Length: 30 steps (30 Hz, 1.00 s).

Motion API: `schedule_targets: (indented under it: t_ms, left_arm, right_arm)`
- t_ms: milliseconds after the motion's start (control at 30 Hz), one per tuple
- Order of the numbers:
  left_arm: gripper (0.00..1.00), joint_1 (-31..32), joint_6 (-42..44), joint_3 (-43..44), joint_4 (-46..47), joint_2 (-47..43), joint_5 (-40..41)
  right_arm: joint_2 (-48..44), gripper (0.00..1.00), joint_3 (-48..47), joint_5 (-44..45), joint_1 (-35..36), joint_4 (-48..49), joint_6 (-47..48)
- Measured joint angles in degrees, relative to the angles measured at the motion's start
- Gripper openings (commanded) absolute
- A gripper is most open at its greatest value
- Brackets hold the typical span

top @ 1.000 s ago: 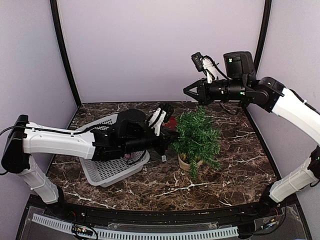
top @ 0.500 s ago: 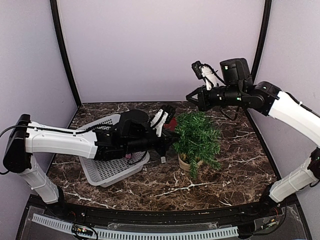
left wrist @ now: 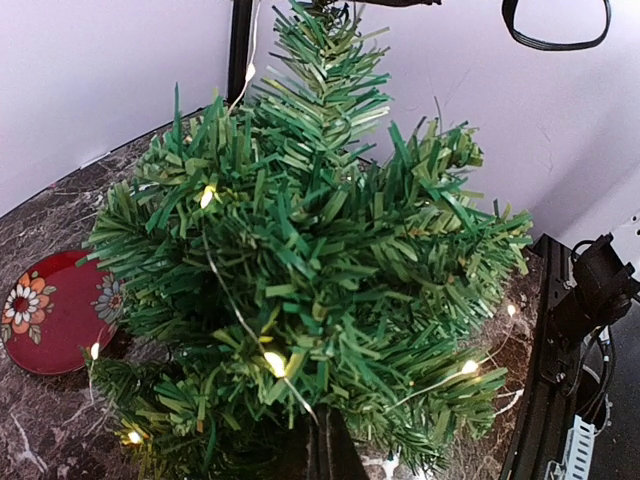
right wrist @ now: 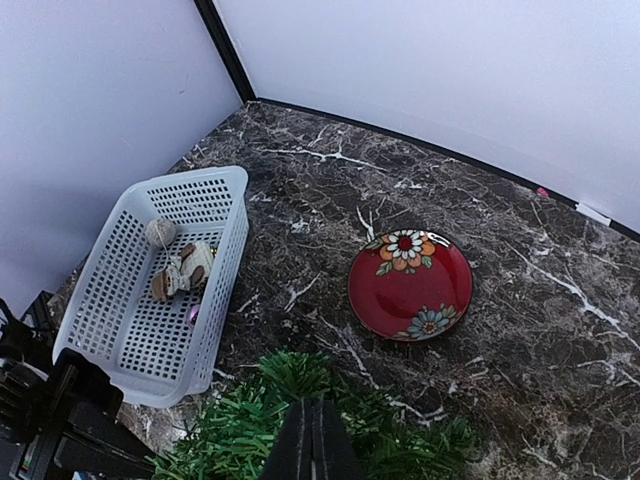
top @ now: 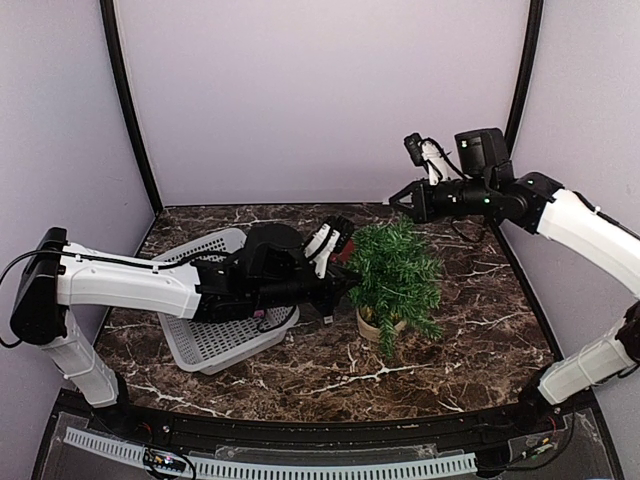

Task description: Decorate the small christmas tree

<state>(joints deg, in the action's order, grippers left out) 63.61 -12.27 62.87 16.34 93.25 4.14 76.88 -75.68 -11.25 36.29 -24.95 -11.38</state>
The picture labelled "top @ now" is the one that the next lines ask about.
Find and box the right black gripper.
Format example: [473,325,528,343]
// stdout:
[390,176,495,223]

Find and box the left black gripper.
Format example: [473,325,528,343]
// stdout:
[252,254,362,317]

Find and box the red floral plate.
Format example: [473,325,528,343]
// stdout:
[331,239,355,265]

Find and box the small potted christmas tree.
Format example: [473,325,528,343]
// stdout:
[347,217,442,358]

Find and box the white plastic basket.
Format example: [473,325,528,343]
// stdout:
[154,228,301,376]

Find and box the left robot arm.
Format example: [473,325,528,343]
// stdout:
[9,216,360,436]

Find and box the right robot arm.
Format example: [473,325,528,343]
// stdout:
[389,128,639,434]

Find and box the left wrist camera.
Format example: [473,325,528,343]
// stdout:
[304,215,355,279]

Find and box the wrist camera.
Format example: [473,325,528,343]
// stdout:
[304,215,355,279]
[403,132,466,186]

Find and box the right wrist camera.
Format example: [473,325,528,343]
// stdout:
[403,132,466,186]

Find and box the black front rail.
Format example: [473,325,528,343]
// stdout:
[86,404,570,451]

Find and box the right black frame post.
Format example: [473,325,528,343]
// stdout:
[505,0,545,153]

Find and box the white cable duct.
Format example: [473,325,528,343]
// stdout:
[63,427,478,479]

